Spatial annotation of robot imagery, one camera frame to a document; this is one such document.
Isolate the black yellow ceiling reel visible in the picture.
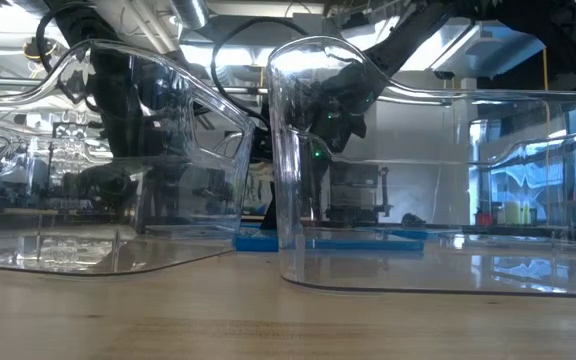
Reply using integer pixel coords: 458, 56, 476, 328
21, 37, 60, 64

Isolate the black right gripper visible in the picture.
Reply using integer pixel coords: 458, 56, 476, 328
259, 62, 389, 231

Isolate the silver ceiling duct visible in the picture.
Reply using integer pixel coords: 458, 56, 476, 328
170, 0, 210, 30

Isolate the black background machine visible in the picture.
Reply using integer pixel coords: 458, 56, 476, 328
327, 164, 394, 224

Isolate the clear plastic bin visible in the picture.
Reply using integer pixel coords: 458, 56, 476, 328
0, 38, 257, 277
266, 35, 576, 300

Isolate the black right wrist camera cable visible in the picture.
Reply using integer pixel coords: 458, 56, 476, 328
210, 17, 314, 132

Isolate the grey ceiling air duct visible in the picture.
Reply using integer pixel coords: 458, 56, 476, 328
430, 22, 547, 80

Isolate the blue jewel case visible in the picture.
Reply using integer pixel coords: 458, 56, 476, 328
232, 227, 425, 253
375, 226, 464, 238

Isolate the yellow hanging cord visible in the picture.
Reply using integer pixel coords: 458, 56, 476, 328
541, 47, 552, 131

